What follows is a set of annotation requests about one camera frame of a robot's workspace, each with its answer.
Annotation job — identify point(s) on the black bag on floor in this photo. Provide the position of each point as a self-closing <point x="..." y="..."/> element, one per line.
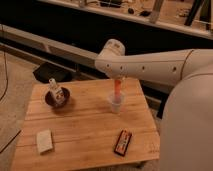
<point x="47" y="70"/>

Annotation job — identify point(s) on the black orange candy bar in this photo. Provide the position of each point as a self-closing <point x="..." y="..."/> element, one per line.
<point x="123" y="142"/>

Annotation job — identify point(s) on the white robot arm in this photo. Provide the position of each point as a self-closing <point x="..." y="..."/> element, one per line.
<point x="186" y="138"/>

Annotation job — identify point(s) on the dark ceramic bowl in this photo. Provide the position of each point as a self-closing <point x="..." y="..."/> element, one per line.
<point x="49" y="100"/>

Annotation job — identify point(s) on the translucent plastic cup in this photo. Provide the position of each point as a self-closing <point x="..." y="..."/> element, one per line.
<point x="115" y="102"/>

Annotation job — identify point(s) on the wooden table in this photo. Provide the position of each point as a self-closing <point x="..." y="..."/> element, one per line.
<point x="85" y="131"/>

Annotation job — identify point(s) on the orange pepper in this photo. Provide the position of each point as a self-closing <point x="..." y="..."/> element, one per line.
<point x="117" y="90"/>

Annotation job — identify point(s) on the white sponge block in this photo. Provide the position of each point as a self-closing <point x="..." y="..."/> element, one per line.
<point x="44" y="141"/>

